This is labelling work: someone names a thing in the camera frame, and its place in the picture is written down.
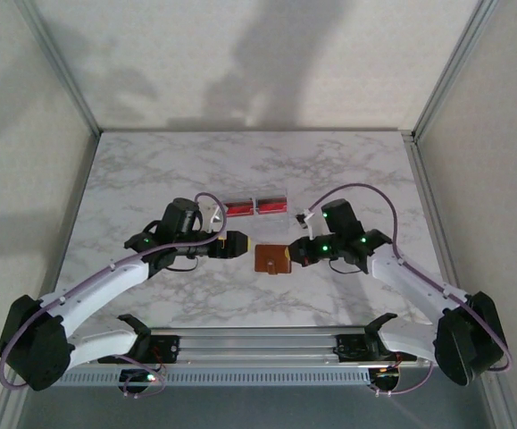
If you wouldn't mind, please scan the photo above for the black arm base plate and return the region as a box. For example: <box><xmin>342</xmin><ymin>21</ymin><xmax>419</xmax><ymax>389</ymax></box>
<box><xmin>334</xmin><ymin>333</ymin><xmax>403</xmax><ymax>363</ymax></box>
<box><xmin>135</xmin><ymin>334</ymin><xmax>181</xmax><ymax>366</ymax></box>

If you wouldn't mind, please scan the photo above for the brown leather card holder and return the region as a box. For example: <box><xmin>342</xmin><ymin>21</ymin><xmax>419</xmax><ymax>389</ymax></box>
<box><xmin>252</xmin><ymin>244</ymin><xmax>291</xmax><ymax>274</ymax></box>

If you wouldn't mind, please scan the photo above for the aluminium side rail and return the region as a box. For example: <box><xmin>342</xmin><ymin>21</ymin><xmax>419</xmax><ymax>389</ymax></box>
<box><xmin>401</xmin><ymin>132</ymin><xmax>467</xmax><ymax>299</ymax></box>
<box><xmin>50</xmin><ymin>131</ymin><xmax>103</xmax><ymax>296</ymax></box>

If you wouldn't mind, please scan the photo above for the grey slotted cable duct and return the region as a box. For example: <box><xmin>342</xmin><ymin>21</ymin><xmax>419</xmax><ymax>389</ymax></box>
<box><xmin>54</xmin><ymin>368</ymin><xmax>371</xmax><ymax>388</ymax></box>

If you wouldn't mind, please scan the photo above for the aluminium mounting rail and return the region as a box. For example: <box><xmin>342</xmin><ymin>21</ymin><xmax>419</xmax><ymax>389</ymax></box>
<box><xmin>148</xmin><ymin>327</ymin><xmax>436</xmax><ymax>371</ymax></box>

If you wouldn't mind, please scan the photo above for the thin black right gripper cable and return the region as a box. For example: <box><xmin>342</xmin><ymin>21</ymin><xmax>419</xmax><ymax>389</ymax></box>
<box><xmin>327</xmin><ymin>258</ymin><xmax>353</xmax><ymax>277</ymax></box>

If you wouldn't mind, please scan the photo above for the aluminium frame post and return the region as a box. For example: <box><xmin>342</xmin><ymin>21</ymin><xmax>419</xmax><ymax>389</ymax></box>
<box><xmin>479</xmin><ymin>370</ymin><xmax>517</xmax><ymax>429</ymax></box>
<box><xmin>14</xmin><ymin>0</ymin><xmax>104</xmax><ymax>138</ymax></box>
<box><xmin>0</xmin><ymin>387</ymin><xmax>23</xmax><ymax>429</ymax></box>
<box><xmin>412</xmin><ymin>0</ymin><xmax>496</xmax><ymax>139</ymax></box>

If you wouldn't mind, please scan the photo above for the black base electronics module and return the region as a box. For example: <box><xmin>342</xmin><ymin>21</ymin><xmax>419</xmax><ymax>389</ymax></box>
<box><xmin>119</xmin><ymin>368</ymin><xmax>160</xmax><ymax>394</ymax></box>
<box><xmin>371</xmin><ymin>366</ymin><xmax>401</xmax><ymax>395</ymax></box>

